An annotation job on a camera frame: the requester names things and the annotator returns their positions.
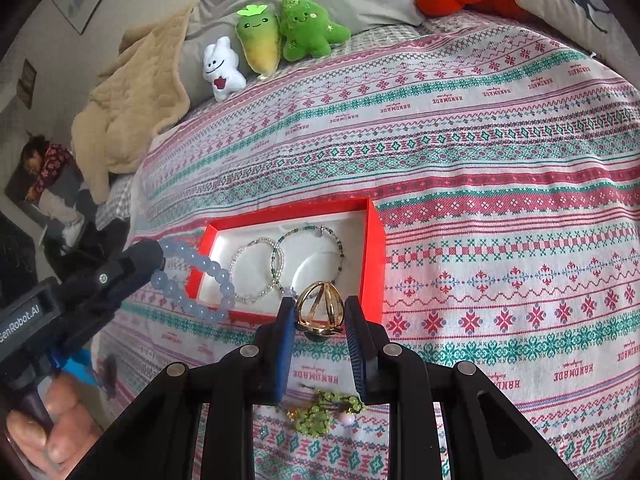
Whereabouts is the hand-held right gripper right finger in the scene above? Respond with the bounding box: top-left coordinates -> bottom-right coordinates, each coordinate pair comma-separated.
344,295 -> 578,480

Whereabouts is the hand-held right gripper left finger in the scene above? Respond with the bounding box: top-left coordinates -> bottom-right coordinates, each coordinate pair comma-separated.
65,297 -> 298,480

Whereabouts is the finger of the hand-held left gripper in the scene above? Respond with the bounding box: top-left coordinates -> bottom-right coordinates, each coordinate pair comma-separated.
55,300 -> 126,361
57,240 -> 167,311

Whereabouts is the pale blue bead bracelet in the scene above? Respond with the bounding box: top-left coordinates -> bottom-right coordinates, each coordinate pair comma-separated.
149,239 -> 237,324

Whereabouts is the gold openwork ring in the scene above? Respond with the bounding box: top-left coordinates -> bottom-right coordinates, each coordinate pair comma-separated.
295,281 -> 347,337

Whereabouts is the green bead cluster jewelry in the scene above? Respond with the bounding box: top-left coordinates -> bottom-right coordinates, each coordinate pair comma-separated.
285,391 -> 366,437

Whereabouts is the clear bead bracelet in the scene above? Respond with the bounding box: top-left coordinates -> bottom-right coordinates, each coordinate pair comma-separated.
228,237 -> 287,305

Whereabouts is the green bead bracelet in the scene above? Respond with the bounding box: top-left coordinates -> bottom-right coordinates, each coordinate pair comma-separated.
272,225 -> 347,292

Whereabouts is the red jewelry box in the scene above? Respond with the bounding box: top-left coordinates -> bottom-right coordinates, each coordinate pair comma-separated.
186,196 -> 387,324

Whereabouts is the person's left hand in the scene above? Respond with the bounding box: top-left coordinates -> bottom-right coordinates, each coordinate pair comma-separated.
5,375 -> 107,476

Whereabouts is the grey checked bed sheet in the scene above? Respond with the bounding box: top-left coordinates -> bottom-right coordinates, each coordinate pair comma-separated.
94,175 -> 142,232

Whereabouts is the beige quilted blanket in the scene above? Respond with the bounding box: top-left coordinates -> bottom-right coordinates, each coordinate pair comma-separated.
70,5 -> 197,202

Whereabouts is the white rabbit plush toy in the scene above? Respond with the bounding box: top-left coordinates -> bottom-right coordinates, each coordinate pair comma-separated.
201,36 -> 248,104

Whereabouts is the patterned red green bedspread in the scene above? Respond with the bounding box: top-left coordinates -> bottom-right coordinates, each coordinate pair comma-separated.
97,12 -> 640,480

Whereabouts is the yellow radish plush toy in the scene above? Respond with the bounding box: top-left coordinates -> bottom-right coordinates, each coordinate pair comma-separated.
234,3 -> 281,79

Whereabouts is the green tree plush toy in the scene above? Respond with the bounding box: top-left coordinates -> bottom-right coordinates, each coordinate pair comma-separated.
277,0 -> 352,62

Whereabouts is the white deer print pillow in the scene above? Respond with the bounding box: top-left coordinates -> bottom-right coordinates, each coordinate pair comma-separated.
515,0 -> 627,82

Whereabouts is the small dark picture frame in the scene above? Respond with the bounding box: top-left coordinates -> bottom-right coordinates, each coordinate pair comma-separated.
16,58 -> 38,110

